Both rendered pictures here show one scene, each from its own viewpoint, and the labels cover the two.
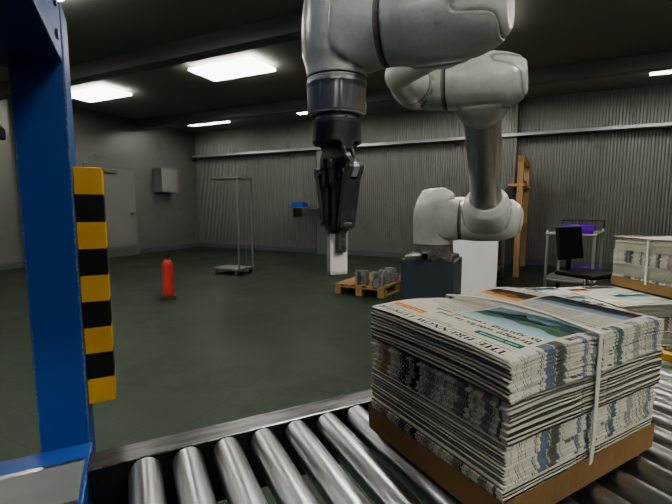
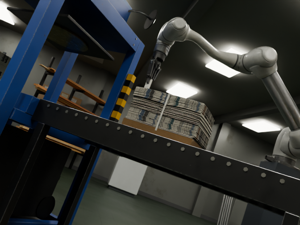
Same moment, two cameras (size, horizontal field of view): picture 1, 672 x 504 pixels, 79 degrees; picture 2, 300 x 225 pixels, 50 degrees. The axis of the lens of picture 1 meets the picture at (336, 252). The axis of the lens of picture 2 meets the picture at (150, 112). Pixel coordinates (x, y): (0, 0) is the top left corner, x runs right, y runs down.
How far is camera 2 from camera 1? 1.74 m
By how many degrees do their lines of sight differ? 57
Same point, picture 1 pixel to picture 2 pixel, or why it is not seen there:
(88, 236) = (123, 89)
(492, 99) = (254, 63)
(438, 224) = (280, 143)
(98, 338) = (114, 113)
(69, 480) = not seen: hidden behind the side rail
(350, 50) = (160, 37)
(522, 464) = (133, 114)
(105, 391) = not seen: hidden behind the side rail
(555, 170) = not seen: outside the picture
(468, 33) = (169, 29)
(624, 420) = (177, 129)
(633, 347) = (184, 105)
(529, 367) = (140, 89)
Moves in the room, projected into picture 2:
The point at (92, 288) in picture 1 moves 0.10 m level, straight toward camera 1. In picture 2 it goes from (118, 101) to (113, 96)
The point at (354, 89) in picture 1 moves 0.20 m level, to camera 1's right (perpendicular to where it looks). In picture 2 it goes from (160, 45) to (182, 42)
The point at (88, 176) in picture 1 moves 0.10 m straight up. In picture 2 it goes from (130, 76) to (135, 64)
